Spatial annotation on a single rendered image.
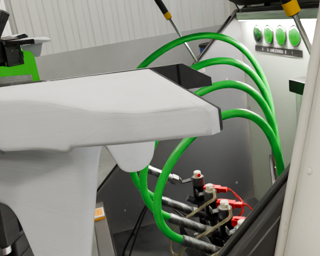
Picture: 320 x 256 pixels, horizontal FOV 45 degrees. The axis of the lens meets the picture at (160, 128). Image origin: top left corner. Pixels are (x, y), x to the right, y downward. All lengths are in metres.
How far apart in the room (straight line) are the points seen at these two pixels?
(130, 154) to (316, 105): 0.33
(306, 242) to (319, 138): 0.13
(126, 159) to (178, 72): 0.06
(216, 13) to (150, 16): 1.40
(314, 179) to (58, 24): 6.90
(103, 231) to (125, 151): 0.85
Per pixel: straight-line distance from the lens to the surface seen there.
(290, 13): 0.55
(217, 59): 0.77
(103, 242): 1.03
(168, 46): 0.82
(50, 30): 7.23
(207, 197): 0.84
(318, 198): 0.51
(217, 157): 1.27
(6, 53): 1.27
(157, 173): 0.87
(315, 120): 0.51
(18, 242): 0.17
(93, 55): 7.32
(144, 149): 0.23
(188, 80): 0.22
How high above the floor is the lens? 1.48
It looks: 17 degrees down
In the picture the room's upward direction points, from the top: 9 degrees counter-clockwise
